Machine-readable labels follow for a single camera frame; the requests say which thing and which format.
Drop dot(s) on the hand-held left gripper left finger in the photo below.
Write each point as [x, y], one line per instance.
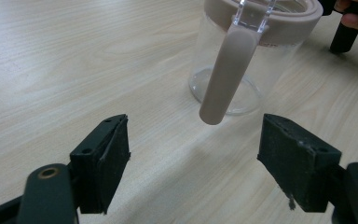
[96, 165]

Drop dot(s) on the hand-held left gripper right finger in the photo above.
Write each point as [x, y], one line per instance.
[295, 161]

